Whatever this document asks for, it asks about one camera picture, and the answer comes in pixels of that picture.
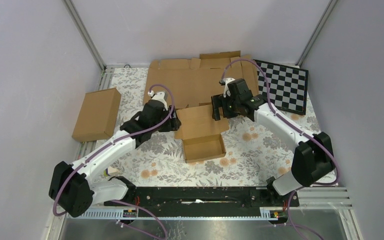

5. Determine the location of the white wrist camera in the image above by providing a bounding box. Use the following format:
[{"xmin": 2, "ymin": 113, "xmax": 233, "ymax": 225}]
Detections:
[
  {"xmin": 147, "ymin": 90, "xmax": 169, "ymax": 111},
  {"xmin": 219, "ymin": 77, "xmax": 236, "ymax": 98}
]

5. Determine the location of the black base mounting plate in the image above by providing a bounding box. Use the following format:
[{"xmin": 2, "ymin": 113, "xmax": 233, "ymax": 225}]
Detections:
[{"xmin": 122, "ymin": 186, "xmax": 289, "ymax": 218}]

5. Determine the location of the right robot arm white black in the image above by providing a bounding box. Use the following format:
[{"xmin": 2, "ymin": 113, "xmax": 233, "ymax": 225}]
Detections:
[{"xmin": 211, "ymin": 78, "xmax": 336, "ymax": 206}]

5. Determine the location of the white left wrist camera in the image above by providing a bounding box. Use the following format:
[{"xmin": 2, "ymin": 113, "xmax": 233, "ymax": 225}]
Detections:
[{"xmin": 147, "ymin": 90, "xmax": 169, "ymax": 111}]

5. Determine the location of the stack of flat cardboard blanks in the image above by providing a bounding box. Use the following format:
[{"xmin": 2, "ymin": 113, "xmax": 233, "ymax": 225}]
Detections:
[{"xmin": 143, "ymin": 51, "xmax": 259, "ymax": 109}]

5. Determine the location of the right aluminium frame post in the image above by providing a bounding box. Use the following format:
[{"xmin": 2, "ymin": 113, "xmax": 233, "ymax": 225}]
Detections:
[{"xmin": 295, "ymin": 0, "xmax": 339, "ymax": 67}]

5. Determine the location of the left aluminium frame post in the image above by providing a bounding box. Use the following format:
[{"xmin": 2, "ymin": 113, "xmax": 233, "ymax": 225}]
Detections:
[{"xmin": 62, "ymin": 0, "xmax": 106, "ymax": 71}]

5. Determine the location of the black white checkerboard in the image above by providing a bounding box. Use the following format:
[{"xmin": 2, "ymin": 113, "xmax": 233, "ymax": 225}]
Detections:
[{"xmin": 255, "ymin": 59, "xmax": 309, "ymax": 115}]

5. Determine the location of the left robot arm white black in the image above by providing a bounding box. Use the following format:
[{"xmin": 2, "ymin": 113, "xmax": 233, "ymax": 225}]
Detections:
[{"xmin": 48, "ymin": 100, "xmax": 181, "ymax": 217}]

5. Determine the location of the aluminium frame post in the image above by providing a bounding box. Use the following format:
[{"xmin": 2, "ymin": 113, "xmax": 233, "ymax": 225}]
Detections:
[
  {"xmin": 62, "ymin": 0, "xmax": 106, "ymax": 71},
  {"xmin": 295, "ymin": 0, "xmax": 339, "ymax": 67}
]

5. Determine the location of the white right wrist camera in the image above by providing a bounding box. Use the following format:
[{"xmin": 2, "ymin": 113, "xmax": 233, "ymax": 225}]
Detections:
[{"xmin": 219, "ymin": 77, "xmax": 236, "ymax": 98}]

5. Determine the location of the folded brown cardboard box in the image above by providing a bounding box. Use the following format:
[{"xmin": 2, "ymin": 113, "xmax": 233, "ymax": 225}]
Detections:
[{"xmin": 72, "ymin": 88, "xmax": 121, "ymax": 143}]

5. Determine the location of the floral patterned table mat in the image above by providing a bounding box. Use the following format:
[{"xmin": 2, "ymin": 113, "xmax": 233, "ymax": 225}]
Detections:
[{"xmin": 87, "ymin": 67, "xmax": 339, "ymax": 188}]

